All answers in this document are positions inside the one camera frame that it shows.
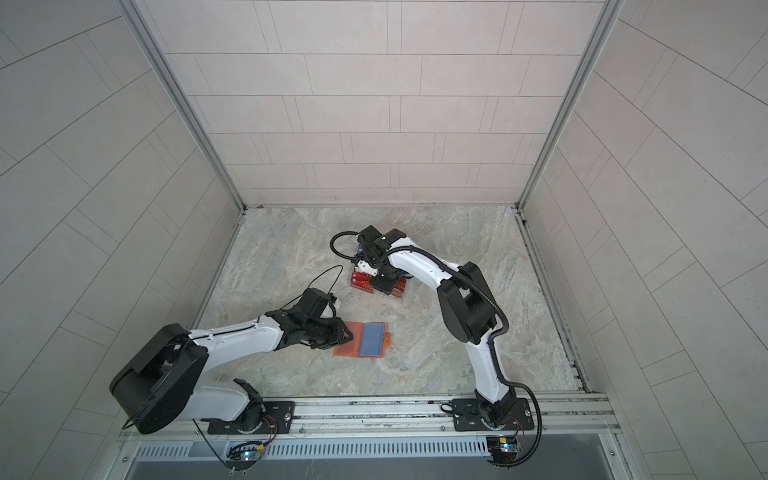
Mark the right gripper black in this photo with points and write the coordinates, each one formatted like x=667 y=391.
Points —
x=384 y=288

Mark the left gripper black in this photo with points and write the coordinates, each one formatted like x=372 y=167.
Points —
x=338 y=337

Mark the clear acrylic card display stand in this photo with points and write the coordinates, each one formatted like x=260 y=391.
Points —
x=383 y=282

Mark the red VIP card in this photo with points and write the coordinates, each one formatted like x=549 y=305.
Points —
x=361 y=281
x=399 y=288

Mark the orange card holder wallet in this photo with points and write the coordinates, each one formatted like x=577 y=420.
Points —
x=369 y=340

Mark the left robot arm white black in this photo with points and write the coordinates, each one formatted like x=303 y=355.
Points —
x=163 y=382

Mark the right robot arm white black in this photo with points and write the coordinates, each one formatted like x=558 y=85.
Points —
x=468 y=308

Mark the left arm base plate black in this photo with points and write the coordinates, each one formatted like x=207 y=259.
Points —
x=268 y=418

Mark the aluminium mounting rail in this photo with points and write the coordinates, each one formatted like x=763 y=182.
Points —
x=552 y=413

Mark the left circuit board with wires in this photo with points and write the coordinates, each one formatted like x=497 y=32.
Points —
x=243 y=456

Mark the circuit board with wires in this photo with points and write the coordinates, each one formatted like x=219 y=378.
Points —
x=243 y=456
x=503 y=450

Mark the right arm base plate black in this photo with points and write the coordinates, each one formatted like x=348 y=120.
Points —
x=477 y=414

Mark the right circuit board with wires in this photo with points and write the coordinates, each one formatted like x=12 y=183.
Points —
x=503 y=450

